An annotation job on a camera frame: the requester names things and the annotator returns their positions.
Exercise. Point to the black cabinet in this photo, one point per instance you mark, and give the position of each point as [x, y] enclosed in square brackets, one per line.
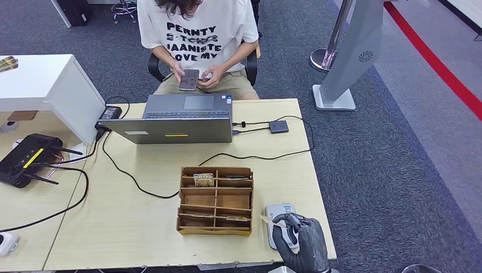
[75, 11]

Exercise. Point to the grey round base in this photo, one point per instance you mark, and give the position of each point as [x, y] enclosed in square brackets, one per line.
[421, 269]

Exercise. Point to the person's left hand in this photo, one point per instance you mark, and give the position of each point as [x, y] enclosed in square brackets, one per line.
[212, 75]

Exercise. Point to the black office chair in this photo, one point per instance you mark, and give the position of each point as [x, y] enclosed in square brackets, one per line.
[251, 68]

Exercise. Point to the white paper slip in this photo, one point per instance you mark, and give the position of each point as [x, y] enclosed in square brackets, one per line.
[79, 154]

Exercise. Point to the small black hub box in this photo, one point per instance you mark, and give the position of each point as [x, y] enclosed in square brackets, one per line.
[278, 127]

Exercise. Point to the brown cardboard piece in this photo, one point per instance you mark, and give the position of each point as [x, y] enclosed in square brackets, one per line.
[22, 115]

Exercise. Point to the round white device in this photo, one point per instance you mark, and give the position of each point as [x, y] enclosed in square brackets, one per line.
[8, 127]

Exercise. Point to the person's left forearm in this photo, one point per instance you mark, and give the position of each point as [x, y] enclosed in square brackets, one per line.
[239, 56]

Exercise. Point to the black router with antennas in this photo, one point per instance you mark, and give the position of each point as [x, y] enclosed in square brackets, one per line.
[19, 165]

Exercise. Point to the grey open laptop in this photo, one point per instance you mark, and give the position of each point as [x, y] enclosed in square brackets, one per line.
[169, 132]

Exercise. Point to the dark smartphone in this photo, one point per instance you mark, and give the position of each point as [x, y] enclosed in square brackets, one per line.
[189, 80]

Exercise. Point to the person's right hand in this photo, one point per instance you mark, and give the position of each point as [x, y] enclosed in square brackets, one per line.
[177, 69]

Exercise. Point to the patterned gold card stack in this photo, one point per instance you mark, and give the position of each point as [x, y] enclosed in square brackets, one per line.
[7, 64]

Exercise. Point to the person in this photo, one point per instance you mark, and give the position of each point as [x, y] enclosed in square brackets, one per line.
[195, 15]

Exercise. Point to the chrome stanchion post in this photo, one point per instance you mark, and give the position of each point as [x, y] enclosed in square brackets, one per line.
[324, 58]

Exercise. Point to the white power strip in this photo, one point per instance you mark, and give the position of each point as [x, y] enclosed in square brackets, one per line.
[7, 244]

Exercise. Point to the person's right forearm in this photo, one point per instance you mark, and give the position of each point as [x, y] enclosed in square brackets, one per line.
[163, 56]

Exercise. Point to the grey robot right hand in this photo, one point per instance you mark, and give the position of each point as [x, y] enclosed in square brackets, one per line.
[308, 248]

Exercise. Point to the wooden card organizer box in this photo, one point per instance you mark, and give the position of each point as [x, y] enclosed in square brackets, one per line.
[229, 201]

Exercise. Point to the black laptop power adapter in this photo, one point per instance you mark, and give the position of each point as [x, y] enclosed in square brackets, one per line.
[110, 113]

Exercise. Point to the chrome stool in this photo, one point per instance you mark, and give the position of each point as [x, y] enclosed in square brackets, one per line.
[124, 7]

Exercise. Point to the grey kiosk stand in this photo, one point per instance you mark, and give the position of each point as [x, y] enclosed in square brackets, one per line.
[350, 56]

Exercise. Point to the white card reader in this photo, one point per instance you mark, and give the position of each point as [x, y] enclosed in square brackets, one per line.
[278, 209]

